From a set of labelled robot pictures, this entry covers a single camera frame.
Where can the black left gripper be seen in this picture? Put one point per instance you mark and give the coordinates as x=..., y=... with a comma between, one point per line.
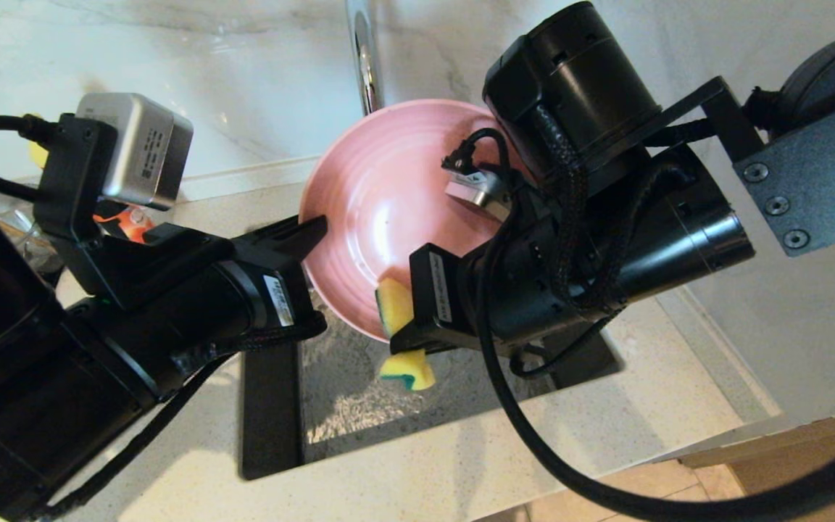
x=171, y=283

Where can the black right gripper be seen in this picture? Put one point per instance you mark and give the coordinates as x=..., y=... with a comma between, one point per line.
x=570, y=239

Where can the yellow green sponge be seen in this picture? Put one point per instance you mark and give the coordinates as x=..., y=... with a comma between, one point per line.
x=396, y=304

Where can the pink plate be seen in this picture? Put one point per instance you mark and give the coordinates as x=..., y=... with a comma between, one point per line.
x=388, y=210

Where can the yellow-capped dish soap bottle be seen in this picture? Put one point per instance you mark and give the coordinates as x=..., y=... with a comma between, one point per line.
x=124, y=223

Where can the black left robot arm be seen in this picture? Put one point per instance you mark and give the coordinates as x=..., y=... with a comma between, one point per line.
x=26, y=377

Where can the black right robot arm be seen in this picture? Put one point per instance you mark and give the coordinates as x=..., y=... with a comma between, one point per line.
x=809, y=167

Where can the stainless steel sink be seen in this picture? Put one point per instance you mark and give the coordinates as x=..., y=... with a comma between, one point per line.
x=359, y=406

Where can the chrome faucet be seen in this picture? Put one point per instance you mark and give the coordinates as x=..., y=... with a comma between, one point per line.
x=365, y=58

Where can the clear glass bowl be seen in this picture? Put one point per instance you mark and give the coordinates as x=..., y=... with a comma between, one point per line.
x=22, y=232

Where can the light wooden cabinet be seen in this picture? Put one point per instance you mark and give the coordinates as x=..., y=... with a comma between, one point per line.
x=809, y=471

